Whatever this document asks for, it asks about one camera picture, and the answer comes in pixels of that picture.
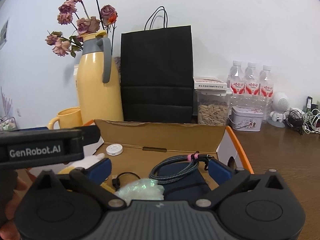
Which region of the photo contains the black short usb cable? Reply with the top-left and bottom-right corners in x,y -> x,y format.
111,171 -> 141,191

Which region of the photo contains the navy blue pouch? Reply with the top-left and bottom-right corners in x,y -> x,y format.
163,170 -> 211,203

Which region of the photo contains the white round puck device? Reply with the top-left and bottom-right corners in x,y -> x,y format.
106,144 -> 123,156

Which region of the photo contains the iridescent plastic wrap bundle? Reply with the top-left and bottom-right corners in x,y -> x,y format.
115,178 -> 164,206

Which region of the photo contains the braided cable with pink tie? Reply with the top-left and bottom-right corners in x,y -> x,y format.
149,151 -> 215,183

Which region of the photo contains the person hand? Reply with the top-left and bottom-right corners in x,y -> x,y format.
1,192 -> 21,240

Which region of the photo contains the red orange cardboard box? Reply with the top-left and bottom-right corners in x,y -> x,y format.
84,120 -> 253,178

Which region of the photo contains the yellow ceramic mug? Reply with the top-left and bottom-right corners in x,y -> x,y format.
47,107 -> 83,129

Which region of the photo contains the white metal tin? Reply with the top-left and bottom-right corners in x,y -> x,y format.
228,106 -> 263,132

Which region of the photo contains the clear seed container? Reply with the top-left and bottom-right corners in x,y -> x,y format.
196,89 -> 232,126

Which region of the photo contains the white robot figurine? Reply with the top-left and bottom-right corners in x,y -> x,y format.
267,92 -> 289,128

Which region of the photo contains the yellow thermos jug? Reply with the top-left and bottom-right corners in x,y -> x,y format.
76,30 -> 124,123

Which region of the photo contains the white flat box on container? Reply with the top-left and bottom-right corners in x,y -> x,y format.
193,77 -> 227,90

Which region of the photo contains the water bottle middle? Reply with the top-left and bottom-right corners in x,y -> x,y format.
244,62 -> 260,109

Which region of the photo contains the water bottle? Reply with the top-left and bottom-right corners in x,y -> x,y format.
244,62 -> 260,109
227,61 -> 245,107
259,65 -> 274,122

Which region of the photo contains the water bottle left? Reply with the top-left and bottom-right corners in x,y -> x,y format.
227,61 -> 245,107

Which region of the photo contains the water bottle right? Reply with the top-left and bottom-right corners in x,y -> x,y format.
259,65 -> 274,122

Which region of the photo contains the black paper shopping bag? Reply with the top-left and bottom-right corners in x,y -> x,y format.
120,6 -> 194,124

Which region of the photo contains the dried pink rose bouquet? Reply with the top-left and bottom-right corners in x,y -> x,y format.
46,0 -> 118,57

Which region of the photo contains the tangled cables pile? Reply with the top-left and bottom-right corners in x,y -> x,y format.
283,96 -> 320,136

